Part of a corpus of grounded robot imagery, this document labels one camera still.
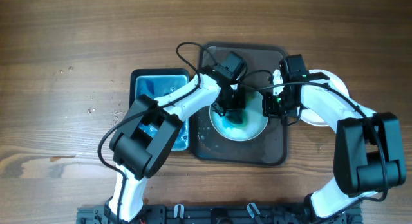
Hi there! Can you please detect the green yellow sponge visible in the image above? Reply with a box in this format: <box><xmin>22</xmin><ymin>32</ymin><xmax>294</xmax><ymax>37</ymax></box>
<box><xmin>226</xmin><ymin>110</ymin><xmax>248</xmax><ymax>127</ymax></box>

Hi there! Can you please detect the white plate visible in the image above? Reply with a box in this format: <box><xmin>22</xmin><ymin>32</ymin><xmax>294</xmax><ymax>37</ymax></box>
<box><xmin>301</xmin><ymin>69</ymin><xmax>350</xmax><ymax>127</ymax></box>
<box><xmin>209</xmin><ymin>91</ymin><xmax>268</xmax><ymax>142</ymax></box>

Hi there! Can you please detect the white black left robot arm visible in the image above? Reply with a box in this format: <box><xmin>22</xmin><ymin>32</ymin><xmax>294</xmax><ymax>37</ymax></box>
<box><xmin>108</xmin><ymin>73</ymin><xmax>246</xmax><ymax>223</ymax></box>

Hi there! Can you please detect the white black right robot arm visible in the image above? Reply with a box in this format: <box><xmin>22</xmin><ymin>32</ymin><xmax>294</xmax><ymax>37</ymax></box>
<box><xmin>262</xmin><ymin>71</ymin><xmax>406</xmax><ymax>223</ymax></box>

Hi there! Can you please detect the dark brown serving tray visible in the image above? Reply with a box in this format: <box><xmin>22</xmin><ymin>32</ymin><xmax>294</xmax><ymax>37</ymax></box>
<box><xmin>191</xmin><ymin>42</ymin><xmax>289</xmax><ymax>167</ymax></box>

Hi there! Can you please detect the black basin with blue water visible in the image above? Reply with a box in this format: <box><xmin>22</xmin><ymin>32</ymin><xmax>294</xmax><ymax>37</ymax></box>
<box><xmin>129</xmin><ymin>68</ymin><xmax>190</xmax><ymax>151</ymax></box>

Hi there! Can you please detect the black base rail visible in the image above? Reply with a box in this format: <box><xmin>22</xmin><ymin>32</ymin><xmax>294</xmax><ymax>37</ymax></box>
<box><xmin>76</xmin><ymin>203</ymin><xmax>363</xmax><ymax>224</ymax></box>

